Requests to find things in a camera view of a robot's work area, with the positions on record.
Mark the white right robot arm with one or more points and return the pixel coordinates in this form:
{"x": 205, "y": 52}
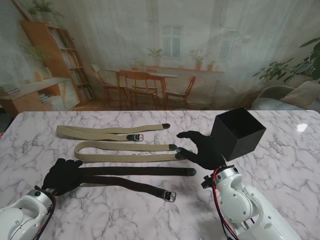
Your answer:
{"x": 240, "y": 205}

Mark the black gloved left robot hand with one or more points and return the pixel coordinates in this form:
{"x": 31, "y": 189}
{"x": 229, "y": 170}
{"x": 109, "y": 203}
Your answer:
{"x": 63, "y": 176}

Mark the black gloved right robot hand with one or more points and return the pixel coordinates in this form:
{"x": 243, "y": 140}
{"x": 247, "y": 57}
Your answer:
{"x": 207, "y": 155}

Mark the dark brown woven belt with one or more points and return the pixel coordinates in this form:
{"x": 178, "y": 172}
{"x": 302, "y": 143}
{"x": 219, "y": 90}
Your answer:
{"x": 137, "y": 170}

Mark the black open storage box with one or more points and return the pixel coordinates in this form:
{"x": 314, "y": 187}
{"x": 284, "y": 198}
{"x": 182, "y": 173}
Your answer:
{"x": 240, "y": 140}

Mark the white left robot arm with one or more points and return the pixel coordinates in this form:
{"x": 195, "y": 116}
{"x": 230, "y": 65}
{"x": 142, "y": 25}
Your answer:
{"x": 20, "y": 217}

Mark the beige woven belt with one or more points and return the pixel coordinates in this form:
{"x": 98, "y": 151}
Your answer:
{"x": 125, "y": 146}
{"x": 100, "y": 131}

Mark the printed room scene backdrop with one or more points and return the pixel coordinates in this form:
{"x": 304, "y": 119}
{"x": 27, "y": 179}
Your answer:
{"x": 160, "y": 37}

